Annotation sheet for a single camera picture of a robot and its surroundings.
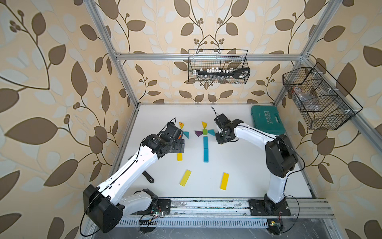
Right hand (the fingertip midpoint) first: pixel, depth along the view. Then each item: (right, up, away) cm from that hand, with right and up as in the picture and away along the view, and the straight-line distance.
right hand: (221, 139), depth 94 cm
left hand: (-27, 0, -17) cm, 32 cm away
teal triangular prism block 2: (-6, +4, +6) cm, 10 cm away
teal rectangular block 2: (-10, -9, -1) cm, 13 cm away
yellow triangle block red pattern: (-27, +9, +11) cm, 30 cm away
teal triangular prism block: (-23, +3, +8) cm, 24 cm away
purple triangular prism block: (-15, +3, +8) cm, 17 cm away
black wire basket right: (+48, +20, -22) cm, 56 cm away
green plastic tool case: (+34, +13, +11) cm, 38 cm away
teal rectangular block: (-10, -4, +2) cm, 11 cm away
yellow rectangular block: (-26, -11, -3) cm, 29 cm away
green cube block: (-10, +4, +9) cm, 14 cm away
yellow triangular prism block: (-10, +9, +13) cm, 19 cm away
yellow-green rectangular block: (-22, -21, -9) cm, 32 cm away
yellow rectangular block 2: (0, -22, -11) cm, 24 cm away
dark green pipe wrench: (-42, -21, -11) cm, 48 cm away
